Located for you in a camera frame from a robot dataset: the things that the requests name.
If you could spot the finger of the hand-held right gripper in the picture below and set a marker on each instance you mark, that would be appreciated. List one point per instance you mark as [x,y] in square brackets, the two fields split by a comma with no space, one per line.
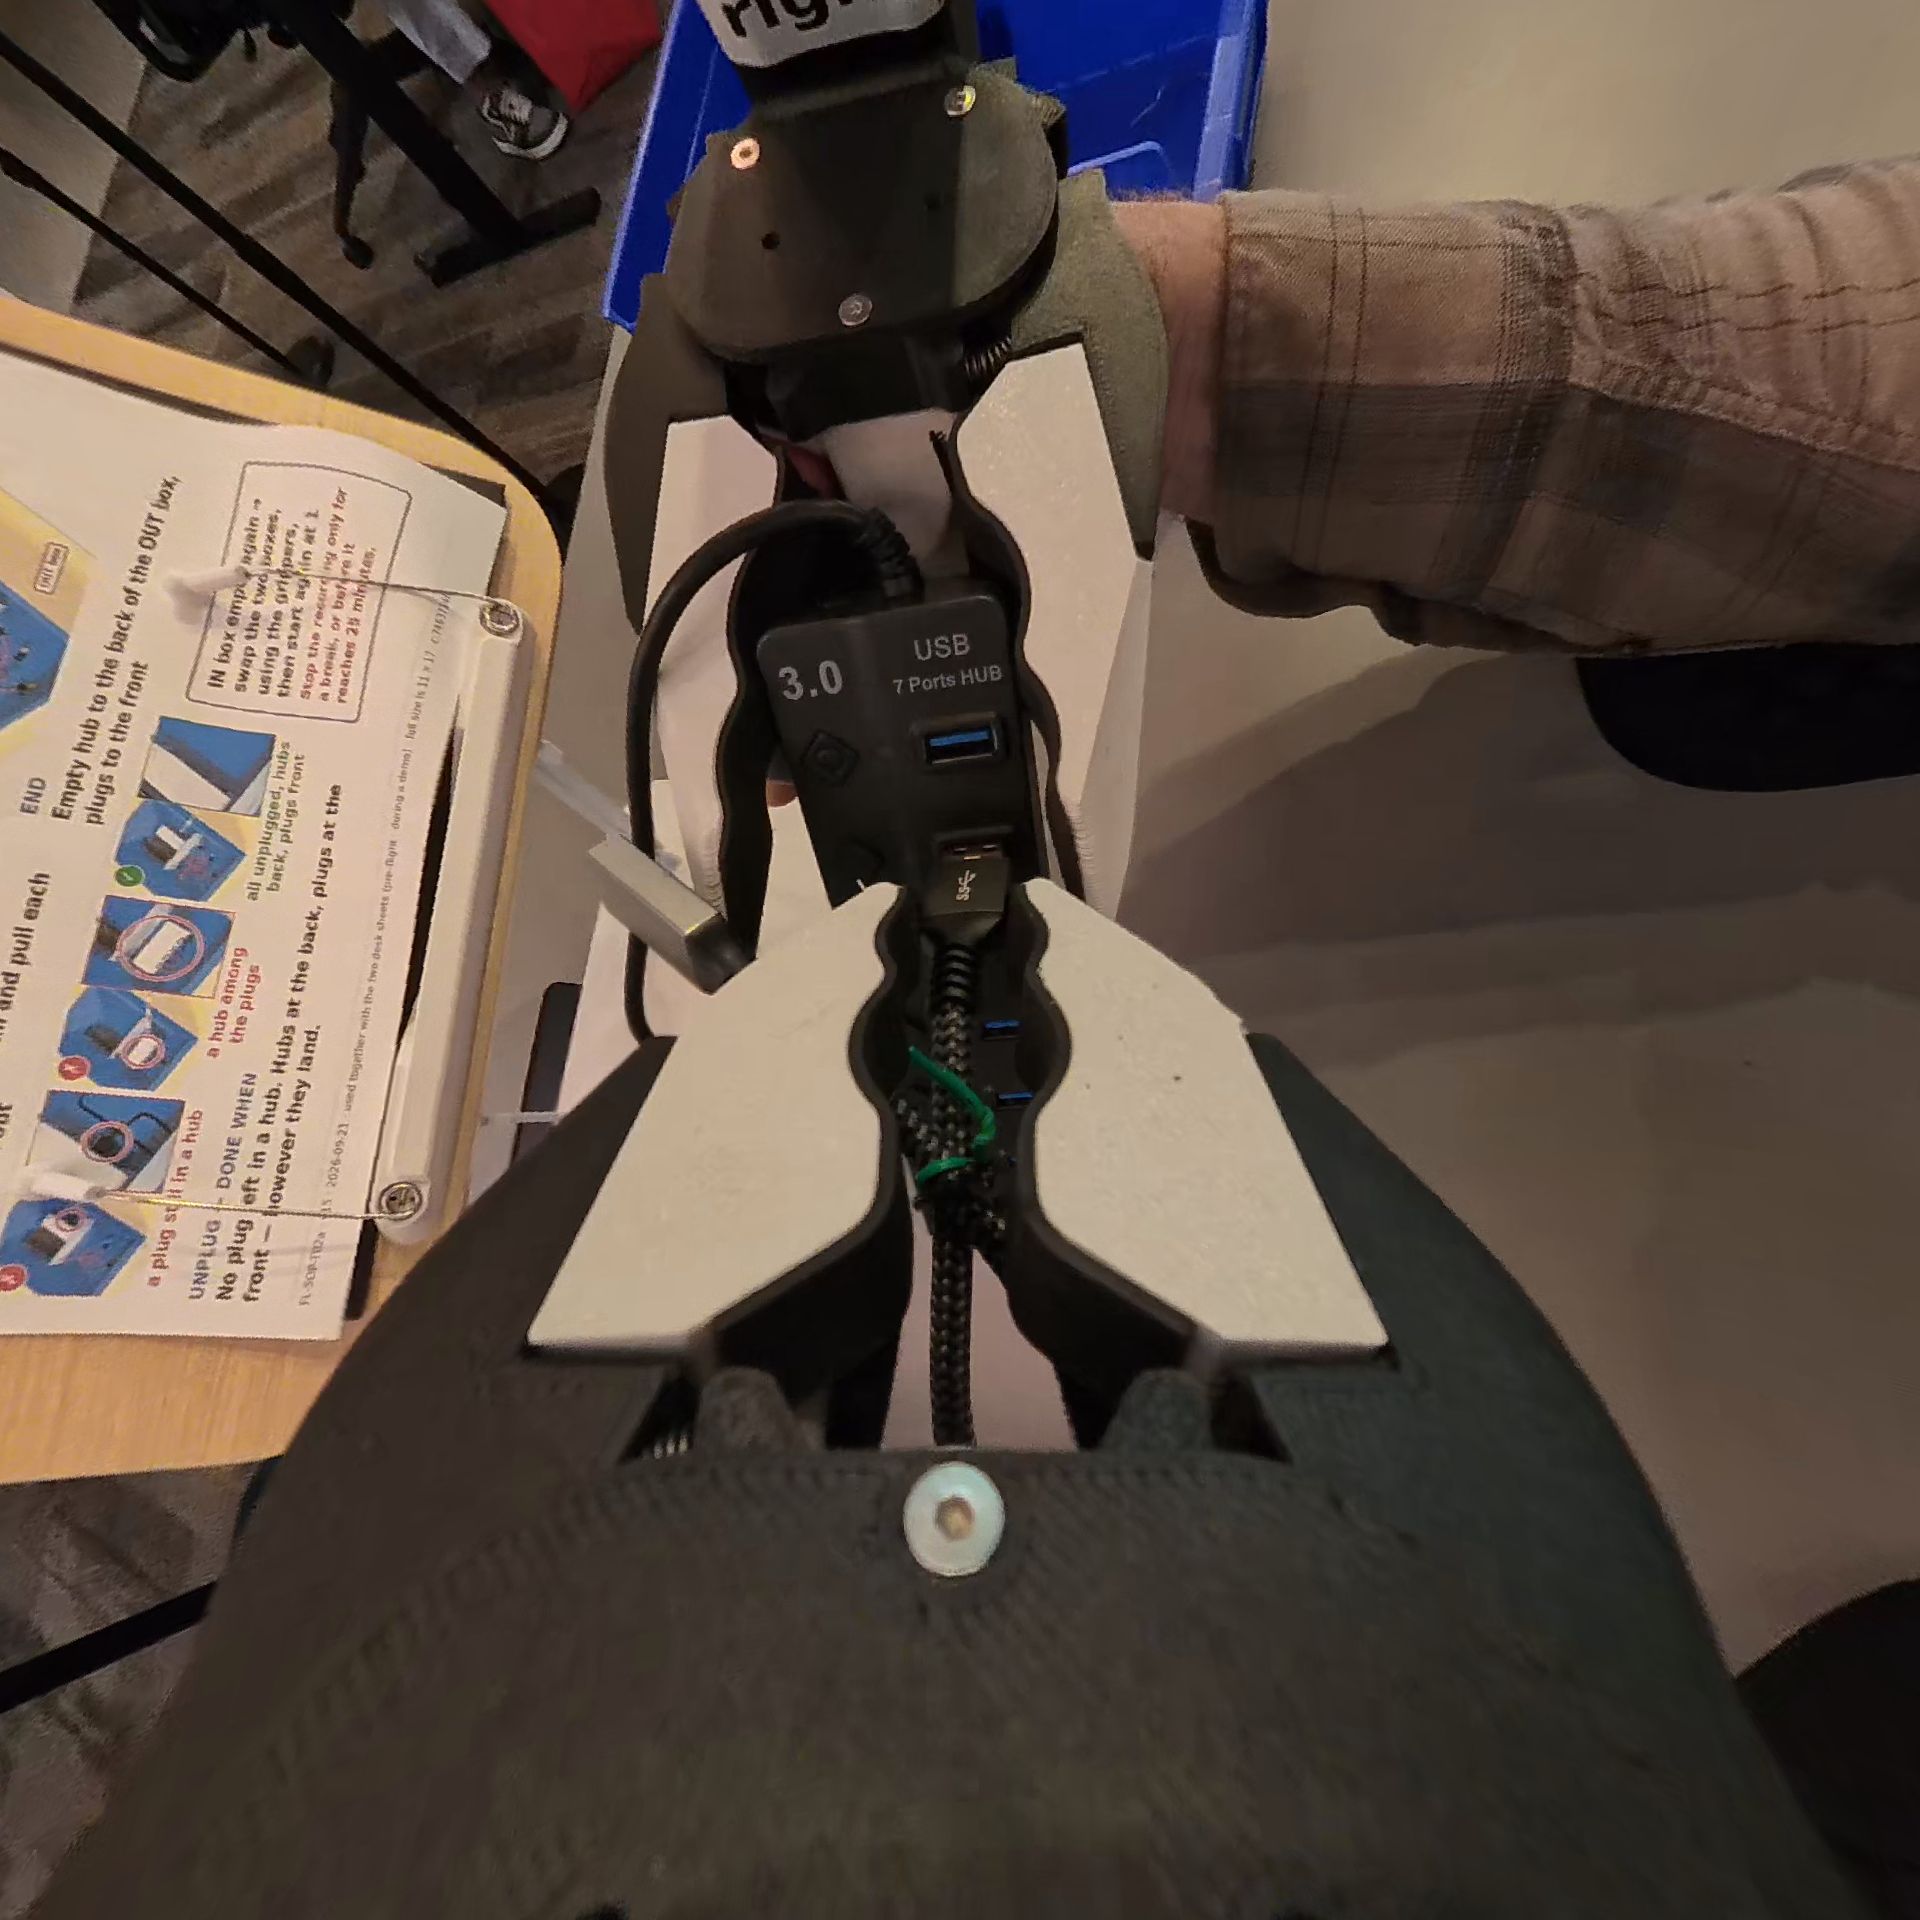
[1073,494]
[698,480]

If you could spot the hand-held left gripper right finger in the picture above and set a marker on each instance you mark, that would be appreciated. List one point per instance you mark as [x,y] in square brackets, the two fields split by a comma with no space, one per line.
[1200,1200]

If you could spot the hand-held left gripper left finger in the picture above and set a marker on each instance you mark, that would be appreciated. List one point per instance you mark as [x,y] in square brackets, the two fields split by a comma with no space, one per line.
[705,1200]

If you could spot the person's right forearm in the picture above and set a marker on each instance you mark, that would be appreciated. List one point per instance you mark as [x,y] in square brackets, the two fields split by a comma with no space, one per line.
[1499,390]

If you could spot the person's right hand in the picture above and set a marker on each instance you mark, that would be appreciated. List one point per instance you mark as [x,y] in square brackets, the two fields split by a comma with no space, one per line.
[892,487]

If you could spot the red bag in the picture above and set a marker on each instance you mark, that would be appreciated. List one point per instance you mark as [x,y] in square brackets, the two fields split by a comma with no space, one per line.
[579,38]

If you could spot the blue plastic bin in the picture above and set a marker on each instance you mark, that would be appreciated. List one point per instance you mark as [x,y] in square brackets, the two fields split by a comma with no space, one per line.
[1155,75]

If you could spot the white board ledge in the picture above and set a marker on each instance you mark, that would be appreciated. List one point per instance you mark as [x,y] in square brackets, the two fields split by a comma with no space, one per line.
[464,839]

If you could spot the instruction sheet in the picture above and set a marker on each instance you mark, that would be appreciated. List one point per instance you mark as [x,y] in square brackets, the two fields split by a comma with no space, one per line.
[225,901]

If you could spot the dark cloth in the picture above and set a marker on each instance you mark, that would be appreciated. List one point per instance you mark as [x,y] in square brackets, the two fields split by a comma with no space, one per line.
[1845,1770]
[1755,720]

